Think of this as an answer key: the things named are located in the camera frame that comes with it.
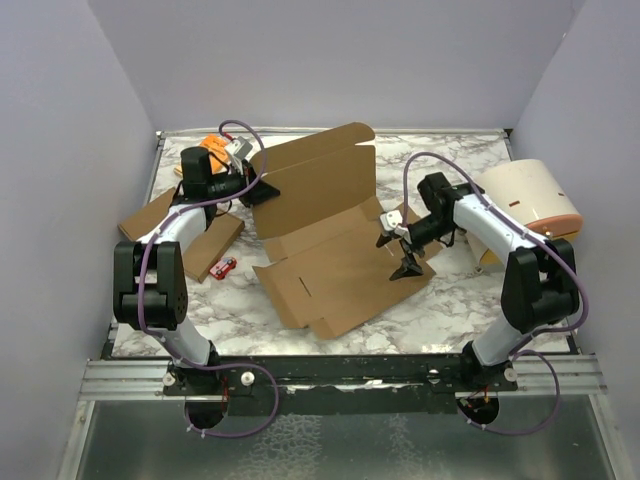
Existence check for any orange booklet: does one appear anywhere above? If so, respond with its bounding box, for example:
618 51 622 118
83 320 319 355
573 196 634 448
174 134 233 180

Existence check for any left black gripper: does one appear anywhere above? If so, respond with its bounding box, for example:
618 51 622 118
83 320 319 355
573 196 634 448
208 158 281 208

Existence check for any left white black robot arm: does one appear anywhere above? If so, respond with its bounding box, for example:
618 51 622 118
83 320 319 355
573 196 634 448
113 137 280 395

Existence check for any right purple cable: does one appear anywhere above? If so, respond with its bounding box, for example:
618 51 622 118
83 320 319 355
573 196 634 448
402 152 591 435

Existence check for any small red toy car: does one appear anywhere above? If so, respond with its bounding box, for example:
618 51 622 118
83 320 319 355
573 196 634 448
209 256 237 280

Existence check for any purple cable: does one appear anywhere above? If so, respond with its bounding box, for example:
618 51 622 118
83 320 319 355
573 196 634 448
402 152 591 435
137 119 282 441

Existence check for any brown cardboard box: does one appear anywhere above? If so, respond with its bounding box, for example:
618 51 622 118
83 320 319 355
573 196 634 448
114 187 176 255
251 122 435 339
183 214 245 283

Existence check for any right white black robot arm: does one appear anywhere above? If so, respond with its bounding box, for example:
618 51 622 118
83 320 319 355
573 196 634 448
376 173 581 391

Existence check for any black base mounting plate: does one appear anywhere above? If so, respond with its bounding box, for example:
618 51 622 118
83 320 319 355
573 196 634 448
99 324 521 434

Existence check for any aluminium rail frame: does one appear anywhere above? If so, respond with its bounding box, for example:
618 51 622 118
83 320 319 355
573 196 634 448
54 130 609 480

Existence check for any cream toy bread bin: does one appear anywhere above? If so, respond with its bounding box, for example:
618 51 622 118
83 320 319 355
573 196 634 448
455 159 584 270

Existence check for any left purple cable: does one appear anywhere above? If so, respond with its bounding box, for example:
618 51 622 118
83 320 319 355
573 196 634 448
137 119 282 441

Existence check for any folded flat brown cardboard box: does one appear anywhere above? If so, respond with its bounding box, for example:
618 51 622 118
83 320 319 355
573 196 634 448
183 214 245 283

